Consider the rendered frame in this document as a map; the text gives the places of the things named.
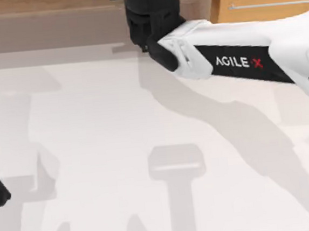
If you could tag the pale wooden drawer front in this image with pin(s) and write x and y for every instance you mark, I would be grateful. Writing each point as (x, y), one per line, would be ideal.
(49, 30)

